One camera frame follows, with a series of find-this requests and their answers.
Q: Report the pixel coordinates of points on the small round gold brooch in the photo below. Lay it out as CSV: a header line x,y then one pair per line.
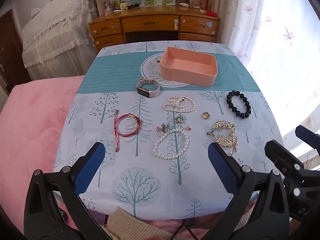
x,y
206,115

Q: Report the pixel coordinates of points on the white tube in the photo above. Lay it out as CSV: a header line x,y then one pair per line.
x,y
183,4

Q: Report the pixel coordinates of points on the tree print tablecloth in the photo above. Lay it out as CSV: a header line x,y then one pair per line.
x,y
195,177

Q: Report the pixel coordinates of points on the small white figurine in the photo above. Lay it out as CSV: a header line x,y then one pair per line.
x,y
107,7

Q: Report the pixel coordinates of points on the white lace covered cabinet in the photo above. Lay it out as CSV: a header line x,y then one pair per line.
x,y
55,42

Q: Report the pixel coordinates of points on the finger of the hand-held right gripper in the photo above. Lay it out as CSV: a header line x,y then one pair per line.
x,y
308,136
282,156

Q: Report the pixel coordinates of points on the beige knitted sweater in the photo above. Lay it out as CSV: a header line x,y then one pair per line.
x,y
132,222

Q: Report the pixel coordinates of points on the brown wooden door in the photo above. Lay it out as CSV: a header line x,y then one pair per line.
x,y
10,50

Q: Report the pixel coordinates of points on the black flashlight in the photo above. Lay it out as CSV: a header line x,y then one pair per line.
x,y
133,5

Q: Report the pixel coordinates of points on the wooden desk with drawers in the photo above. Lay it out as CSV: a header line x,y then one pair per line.
x,y
150,22

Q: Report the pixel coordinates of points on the smart watch with pink band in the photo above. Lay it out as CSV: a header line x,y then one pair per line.
x,y
143,90

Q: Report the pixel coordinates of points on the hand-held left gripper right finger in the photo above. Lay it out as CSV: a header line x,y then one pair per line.
x,y
222,170

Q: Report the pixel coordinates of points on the pink plastic box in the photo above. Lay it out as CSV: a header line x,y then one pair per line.
x,y
185,76

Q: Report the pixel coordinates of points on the pink blanket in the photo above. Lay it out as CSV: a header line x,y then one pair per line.
x,y
30,130

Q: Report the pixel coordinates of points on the hanging drawer tag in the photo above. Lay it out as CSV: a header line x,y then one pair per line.
x,y
176,24

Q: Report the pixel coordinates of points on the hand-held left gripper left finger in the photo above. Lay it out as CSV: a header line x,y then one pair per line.
x,y
90,170

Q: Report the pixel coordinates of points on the white leaf print curtain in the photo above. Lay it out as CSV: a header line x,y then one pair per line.
x,y
262,42

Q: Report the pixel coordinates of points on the red case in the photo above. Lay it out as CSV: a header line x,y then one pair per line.
x,y
212,13

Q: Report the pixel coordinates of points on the red patterned paper cup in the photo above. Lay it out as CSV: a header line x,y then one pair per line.
x,y
203,3

